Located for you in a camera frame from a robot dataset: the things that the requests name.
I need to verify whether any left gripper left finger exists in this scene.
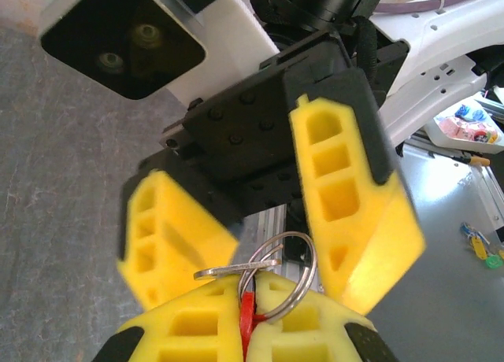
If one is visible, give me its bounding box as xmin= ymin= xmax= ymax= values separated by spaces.
xmin=92 ymin=275 xmax=243 ymax=362

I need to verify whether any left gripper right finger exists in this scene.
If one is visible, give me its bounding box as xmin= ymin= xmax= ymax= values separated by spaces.
xmin=244 ymin=270 xmax=399 ymax=362

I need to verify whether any red key tag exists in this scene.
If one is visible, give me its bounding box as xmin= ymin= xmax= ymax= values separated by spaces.
xmin=238 ymin=290 xmax=272 ymax=359

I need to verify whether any silver key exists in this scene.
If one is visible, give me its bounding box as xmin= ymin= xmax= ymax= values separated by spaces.
xmin=193 ymin=259 xmax=283 ymax=281

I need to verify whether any silver keyring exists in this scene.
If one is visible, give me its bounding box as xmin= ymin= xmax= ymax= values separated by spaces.
xmin=238 ymin=231 xmax=318 ymax=324

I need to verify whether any yellow key tag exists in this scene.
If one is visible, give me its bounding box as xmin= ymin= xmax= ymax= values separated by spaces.
xmin=470 ymin=235 xmax=488 ymax=259

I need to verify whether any plastic bag of items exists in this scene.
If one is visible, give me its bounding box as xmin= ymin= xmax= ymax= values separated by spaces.
xmin=432 ymin=84 xmax=504 ymax=155

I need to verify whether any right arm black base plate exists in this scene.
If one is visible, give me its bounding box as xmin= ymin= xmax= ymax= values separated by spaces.
xmin=283 ymin=202 xmax=316 ymax=263

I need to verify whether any wide aluminium base rail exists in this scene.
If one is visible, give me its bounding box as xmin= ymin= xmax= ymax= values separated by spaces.
xmin=255 ymin=204 xmax=295 ymax=268

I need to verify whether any orange handled tool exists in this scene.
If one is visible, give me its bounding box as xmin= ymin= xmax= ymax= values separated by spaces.
xmin=452 ymin=151 xmax=491 ymax=168

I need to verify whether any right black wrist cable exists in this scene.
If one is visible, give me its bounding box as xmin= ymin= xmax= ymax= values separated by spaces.
xmin=355 ymin=17 xmax=380 ymax=100

